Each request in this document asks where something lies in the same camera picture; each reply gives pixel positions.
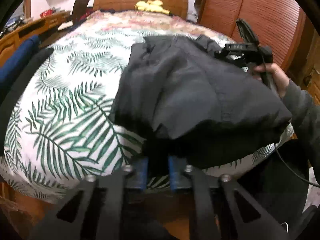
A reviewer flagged floral and leaf bedspread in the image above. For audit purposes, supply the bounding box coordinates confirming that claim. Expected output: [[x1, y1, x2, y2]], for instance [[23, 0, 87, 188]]
[[1, 11, 293, 203]]

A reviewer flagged dark wooden chair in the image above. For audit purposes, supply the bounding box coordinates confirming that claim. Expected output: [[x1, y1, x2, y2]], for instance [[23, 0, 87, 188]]
[[71, 0, 90, 26]]

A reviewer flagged red basket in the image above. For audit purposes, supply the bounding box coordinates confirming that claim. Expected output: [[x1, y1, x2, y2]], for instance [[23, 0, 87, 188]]
[[40, 9, 55, 18]]

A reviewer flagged brown louvered wardrobe door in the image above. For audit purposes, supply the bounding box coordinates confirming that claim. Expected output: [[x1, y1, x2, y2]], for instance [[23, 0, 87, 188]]
[[198, 0, 314, 70]]

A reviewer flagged wooden curved desk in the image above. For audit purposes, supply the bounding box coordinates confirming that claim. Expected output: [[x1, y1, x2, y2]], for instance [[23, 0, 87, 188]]
[[0, 11, 71, 67]]

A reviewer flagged person's right hand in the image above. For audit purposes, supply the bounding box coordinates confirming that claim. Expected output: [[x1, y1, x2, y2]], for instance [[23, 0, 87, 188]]
[[253, 63, 290, 99]]

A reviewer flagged black cable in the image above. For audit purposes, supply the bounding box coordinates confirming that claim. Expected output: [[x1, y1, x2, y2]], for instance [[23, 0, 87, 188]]
[[273, 142, 320, 189]]

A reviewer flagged yellow plush toy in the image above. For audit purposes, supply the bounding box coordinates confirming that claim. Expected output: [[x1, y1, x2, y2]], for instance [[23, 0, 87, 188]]
[[135, 0, 170, 15]]

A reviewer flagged right forearm grey sleeve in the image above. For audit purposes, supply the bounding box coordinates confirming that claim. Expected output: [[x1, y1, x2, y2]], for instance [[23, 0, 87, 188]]
[[283, 81, 319, 166]]

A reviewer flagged folded navy blue garment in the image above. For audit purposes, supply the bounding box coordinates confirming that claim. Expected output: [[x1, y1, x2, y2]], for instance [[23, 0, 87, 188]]
[[1, 35, 41, 94]]

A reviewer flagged black zip jacket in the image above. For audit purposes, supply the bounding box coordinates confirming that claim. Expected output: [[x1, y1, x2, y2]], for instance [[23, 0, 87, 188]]
[[109, 36, 292, 168]]

